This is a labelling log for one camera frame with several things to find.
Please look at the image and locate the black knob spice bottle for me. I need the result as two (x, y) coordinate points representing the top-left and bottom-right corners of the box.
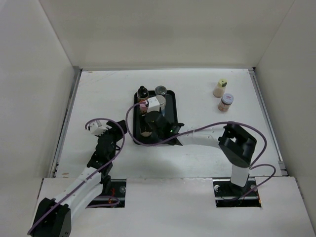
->
(137, 86), (149, 102)

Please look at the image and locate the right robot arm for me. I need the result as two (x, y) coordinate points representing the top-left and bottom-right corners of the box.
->
(145, 111), (257, 196)

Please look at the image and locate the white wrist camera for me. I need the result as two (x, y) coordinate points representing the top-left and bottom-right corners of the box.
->
(88, 120), (107, 136)
(147, 97), (160, 113)

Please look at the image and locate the yellow cap condiment bottle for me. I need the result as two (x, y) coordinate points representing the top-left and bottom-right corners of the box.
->
(213, 79), (228, 98)

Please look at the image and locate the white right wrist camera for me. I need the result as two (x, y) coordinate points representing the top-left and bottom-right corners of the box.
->
(147, 97), (160, 113)

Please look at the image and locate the silver lid blue label jar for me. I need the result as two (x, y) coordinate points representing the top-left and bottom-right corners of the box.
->
(156, 95), (166, 116)

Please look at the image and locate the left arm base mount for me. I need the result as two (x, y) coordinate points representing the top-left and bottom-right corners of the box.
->
(87, 178), (127, 208)

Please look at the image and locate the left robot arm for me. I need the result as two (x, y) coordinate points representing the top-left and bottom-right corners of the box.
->
(27, 119), (127, 237)

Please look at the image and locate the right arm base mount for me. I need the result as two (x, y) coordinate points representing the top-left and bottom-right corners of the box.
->
(213, 178), (261, 208)

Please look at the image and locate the red label lid spice jar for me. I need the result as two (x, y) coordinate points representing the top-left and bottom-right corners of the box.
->
(218, 93), (234, 112)

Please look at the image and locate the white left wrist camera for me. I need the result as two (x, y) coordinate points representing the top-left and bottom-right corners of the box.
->
(88, 120), (107, 136)

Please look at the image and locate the pink cap spice bottle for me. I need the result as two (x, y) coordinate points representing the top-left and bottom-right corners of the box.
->
(139, 100), (148, 115)

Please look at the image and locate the black knob grinder bottle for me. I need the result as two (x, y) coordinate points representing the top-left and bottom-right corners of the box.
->
(140, 123), (152, 137)

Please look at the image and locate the black rectangular tray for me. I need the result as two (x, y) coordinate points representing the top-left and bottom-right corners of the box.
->
(130, 90), (178, 144)

